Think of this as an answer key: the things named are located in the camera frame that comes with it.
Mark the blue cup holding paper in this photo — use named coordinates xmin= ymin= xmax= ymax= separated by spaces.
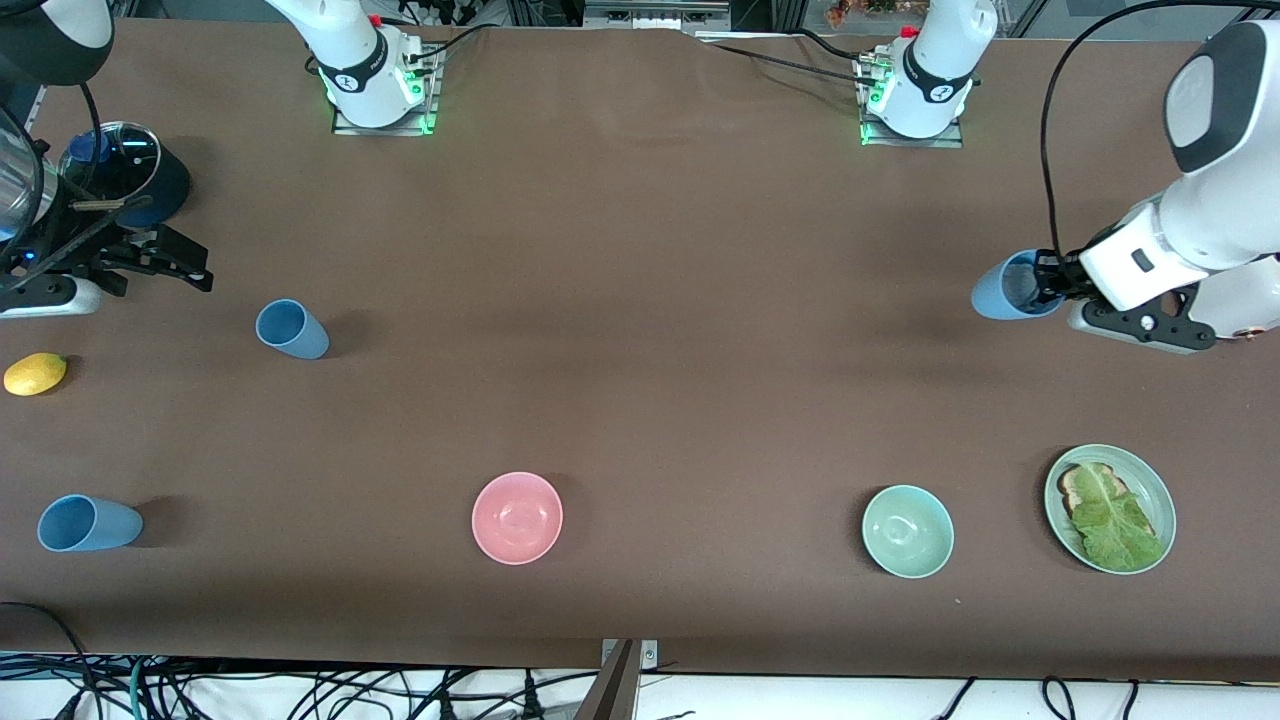
xmin=972 ymin=250 xmax=1066 ymax=321

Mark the dark blue pot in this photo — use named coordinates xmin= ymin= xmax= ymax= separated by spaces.
xmin=60 ymin=120 xmax=191 ymax=229

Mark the glass lid blue knob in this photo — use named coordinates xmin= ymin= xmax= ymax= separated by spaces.
xmin=57 ymin=122 xmax=161 ymax=206

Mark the yellow lemon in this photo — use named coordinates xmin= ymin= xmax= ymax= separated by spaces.
xmin=3 ymin=352 xmax=68 ymax=397

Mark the white toaster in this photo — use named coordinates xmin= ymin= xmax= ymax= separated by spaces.
xmin=1195 ymin=255 xmax=1280 ymax=341

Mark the pale green plate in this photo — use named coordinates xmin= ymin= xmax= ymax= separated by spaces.
xmin=1044 ymin=444 xmax=1177 ymax=575

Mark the brown bread slice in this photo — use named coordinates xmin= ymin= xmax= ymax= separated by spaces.
xmin=1058 ymin=462 xmax=1151 ymax=541

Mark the green lettuce leaf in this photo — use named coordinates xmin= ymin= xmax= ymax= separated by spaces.
xmin=1072 ymin=465 xmax=1166 ymax=571

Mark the pale green bowl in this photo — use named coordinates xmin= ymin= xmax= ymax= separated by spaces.
xmin=862 ymin=485 xmax=955 ymax=579

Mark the pink bowl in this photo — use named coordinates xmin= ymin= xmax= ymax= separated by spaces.
xmin=471 ymin=471 xmax=564 ymax=566

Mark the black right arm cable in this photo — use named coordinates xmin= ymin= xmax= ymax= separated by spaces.
xmin=78 ymin=82 xmax=103 ymax=206

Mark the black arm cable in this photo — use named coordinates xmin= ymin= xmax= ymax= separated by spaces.
xmin=1040 ymin=0 xmax=1280 ymax=261
xmin=78 ymin=82 xmax=103 ymax=206

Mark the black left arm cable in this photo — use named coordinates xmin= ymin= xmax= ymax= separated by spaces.
xmin=1040 ymin=0 xmax=1280 ymax=261

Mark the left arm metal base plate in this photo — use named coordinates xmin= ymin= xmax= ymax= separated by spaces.
xmin=858 ymin=55 xmax=966 ymax=149

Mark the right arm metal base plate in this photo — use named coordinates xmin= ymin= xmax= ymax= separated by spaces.
xmin=332 ymin=45 xmax=441 ymax=137

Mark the black left base cable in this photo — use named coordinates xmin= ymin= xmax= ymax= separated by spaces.
xmin=700 ymin=30 xmax=871 ymax=89

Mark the black base cable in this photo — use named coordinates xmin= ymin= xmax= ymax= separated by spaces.
xmin=700 ymin=30 xmax=871 ymax=89
xmin=415 ymin=22 xmax=501 ymax=63

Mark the black right base cable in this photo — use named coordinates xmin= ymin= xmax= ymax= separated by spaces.
xmin=415 ymin=22 xmax=501 ymax=63

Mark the black looping floor cable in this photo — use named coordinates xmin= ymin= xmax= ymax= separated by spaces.
xmin=0 ymin=600 xmax=96 ymax=720

